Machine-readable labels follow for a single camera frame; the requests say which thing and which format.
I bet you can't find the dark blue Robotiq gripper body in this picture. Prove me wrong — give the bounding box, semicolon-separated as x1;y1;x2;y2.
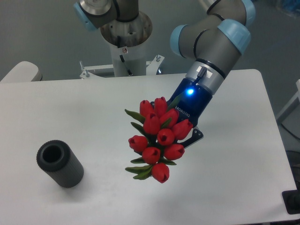
167;78;212;127

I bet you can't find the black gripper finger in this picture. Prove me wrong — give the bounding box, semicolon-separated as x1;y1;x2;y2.
177;126;203;149

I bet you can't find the red tulip bouquet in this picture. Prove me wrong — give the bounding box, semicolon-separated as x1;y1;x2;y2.
125;94;193;183

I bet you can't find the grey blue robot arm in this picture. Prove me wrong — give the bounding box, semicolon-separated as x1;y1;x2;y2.
74;0;255;147

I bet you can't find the white furniture at right edge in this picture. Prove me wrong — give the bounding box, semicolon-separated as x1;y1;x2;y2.
275;80;300;124

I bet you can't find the black device at table edge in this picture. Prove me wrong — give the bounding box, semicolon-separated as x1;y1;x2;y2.
282;190;300;215

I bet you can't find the dark grey ribbed vase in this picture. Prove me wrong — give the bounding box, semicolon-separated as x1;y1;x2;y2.
36;140;84;188

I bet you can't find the white chair backrest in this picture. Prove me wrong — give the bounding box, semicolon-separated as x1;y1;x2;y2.
0;61;43;83

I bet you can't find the white pedestal base plate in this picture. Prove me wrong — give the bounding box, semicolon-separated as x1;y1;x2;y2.
79;54;165;79

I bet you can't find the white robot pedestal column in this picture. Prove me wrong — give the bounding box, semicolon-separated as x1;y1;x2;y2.
100;11;152;74

